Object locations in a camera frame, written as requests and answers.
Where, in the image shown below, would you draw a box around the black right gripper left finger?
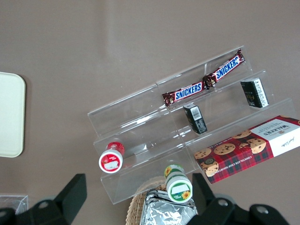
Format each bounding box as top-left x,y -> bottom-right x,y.
0,173 -> 88,225

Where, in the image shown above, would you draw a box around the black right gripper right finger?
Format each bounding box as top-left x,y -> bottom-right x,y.
185,173 -> 289,225

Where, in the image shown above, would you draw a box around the light wicker basket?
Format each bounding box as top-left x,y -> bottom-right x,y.
126,177 -> 200,225

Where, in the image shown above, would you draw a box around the cream plastic serving tray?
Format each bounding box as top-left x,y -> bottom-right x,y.
0,71 -> 26,158

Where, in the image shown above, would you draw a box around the green lidded small jar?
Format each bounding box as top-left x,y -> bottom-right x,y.
163,164 -> 193,203

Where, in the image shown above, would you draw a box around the foil wrapped package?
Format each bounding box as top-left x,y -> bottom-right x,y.
145,189 -> 170,200
140,195 -> 199,225

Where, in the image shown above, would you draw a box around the red lidded small jar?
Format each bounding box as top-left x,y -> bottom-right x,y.
98,141 -> 126,174

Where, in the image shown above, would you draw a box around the clear acrylic bottle rack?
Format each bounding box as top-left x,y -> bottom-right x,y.
0,194 -> 29,215

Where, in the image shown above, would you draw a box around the Walkers red tartan cookie box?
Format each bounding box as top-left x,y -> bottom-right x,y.
194,114 -> 300,185

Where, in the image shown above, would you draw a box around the small black carton box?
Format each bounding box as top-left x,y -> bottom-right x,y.
240,77 -> 270,109
183,104 -> 208,135

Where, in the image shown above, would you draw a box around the clear acrylic stepped shelf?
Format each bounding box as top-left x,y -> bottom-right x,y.
87,45 -> 295,206

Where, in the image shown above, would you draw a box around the Snickers chocolate bar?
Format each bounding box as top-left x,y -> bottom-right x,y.
202,48 -> 246,89
162,81 -> 208,107

